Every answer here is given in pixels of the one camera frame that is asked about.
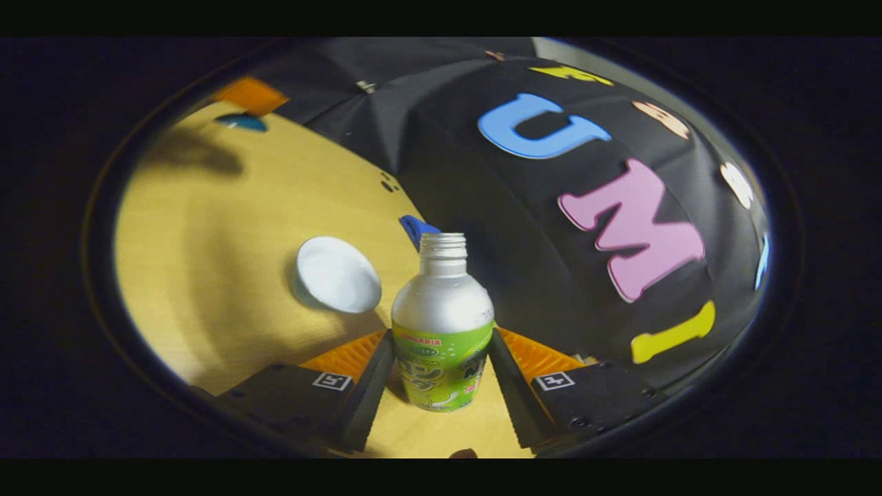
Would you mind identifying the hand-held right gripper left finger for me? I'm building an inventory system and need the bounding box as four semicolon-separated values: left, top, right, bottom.
189;329;398;453

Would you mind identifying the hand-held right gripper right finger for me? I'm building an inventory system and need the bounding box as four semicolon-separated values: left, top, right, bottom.
486;327;667;451

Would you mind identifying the teal teacup lid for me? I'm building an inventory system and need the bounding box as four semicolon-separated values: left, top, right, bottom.
215;112;268;133

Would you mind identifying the silver green label water bottle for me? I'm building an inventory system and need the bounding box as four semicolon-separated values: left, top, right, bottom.
391;232;495;414

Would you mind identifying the teal teacup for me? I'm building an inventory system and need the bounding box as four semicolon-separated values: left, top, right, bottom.
295;236;383;314

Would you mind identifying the black backdrop cloth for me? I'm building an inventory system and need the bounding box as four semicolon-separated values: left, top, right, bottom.
241;37;771;393

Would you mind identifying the blue cloth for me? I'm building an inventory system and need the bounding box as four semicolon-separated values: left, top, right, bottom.
398;214;442;250

